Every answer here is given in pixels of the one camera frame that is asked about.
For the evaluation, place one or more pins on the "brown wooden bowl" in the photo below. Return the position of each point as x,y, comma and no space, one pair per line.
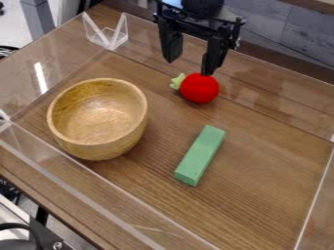
98,117

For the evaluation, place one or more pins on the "black metal bracket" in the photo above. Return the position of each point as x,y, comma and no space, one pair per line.
50,240

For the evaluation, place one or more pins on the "red plush tomato toy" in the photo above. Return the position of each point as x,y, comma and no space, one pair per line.
198,88

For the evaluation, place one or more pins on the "green rectangular block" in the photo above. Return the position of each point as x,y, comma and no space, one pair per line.
200,155

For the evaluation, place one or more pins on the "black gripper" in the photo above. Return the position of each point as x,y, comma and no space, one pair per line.
201,18

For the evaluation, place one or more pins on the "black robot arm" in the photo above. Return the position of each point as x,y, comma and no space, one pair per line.
204,19

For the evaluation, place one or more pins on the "clear acrylic tray walls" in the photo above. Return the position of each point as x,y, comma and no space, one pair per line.
265,197

